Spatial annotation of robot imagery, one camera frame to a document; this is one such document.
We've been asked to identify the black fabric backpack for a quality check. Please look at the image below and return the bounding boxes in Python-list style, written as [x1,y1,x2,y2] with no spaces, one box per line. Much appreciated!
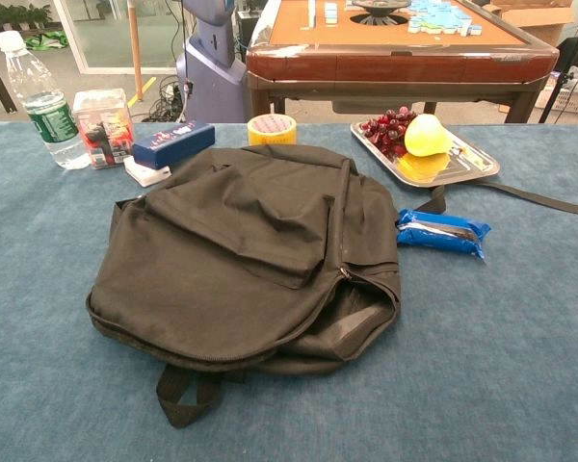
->
[85,142,578,429]

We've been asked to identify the yellow tape roll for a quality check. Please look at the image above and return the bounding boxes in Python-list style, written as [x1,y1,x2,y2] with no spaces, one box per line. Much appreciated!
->
[247,114,299,147]

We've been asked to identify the red grape bunch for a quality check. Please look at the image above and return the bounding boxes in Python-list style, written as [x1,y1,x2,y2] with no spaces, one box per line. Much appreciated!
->
[359,106,418,159]

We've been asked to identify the blue rectangular carton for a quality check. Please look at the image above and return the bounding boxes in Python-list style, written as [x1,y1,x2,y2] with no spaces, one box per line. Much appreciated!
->
[132,120,217,170]

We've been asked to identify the blue snack packet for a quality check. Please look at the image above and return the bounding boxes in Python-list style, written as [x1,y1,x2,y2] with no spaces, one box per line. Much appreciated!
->
[395,208,492,262]

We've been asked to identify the white flat box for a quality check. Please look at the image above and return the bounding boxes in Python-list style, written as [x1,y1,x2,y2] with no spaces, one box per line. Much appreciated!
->
[123,155,173,189]

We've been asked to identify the yellow pear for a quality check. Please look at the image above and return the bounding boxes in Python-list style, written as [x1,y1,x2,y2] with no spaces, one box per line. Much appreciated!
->
[404,114,453,158]

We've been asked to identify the stainless steel tray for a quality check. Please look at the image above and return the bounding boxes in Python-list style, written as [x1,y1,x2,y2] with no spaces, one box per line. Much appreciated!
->
[350,117,501,188]

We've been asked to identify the brown mahjong table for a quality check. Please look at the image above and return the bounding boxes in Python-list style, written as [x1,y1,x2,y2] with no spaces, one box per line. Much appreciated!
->
[245,0,560,124]

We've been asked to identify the clear plastic box red contents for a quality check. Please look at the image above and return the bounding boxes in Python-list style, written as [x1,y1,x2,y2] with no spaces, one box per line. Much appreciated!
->
[71,88,136,170]

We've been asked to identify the wooden pole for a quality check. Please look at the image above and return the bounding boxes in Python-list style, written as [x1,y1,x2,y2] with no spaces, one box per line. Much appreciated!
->
[126,0,145,102]

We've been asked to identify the blue mahjong tile pile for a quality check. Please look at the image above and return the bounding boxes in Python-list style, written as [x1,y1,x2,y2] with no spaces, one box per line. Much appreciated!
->
[407,0,483,38]

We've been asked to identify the clear water bottle green label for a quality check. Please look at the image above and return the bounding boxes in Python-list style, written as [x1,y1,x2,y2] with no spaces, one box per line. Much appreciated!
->
[0,30,92,170]

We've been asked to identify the green cloth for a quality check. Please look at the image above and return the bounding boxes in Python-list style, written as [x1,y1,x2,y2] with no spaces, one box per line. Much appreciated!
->
[24,29,69,50]

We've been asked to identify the white plastic basket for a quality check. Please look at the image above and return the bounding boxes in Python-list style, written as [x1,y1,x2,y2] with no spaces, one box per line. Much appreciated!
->
[534,86,578,116]

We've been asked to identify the cardboard box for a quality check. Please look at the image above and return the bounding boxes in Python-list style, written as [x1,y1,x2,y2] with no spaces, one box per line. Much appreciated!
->
[481,0,578,47]

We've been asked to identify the black tripod stand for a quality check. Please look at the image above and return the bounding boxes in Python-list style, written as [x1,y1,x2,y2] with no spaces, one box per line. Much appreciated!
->
[539,0,578,124]

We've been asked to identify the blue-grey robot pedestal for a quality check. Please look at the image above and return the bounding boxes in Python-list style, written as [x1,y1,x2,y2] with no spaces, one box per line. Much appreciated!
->
[175,0,248,124]

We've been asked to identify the tangled floor cables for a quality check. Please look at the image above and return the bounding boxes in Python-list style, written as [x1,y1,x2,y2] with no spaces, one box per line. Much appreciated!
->
[144,74,187,122]

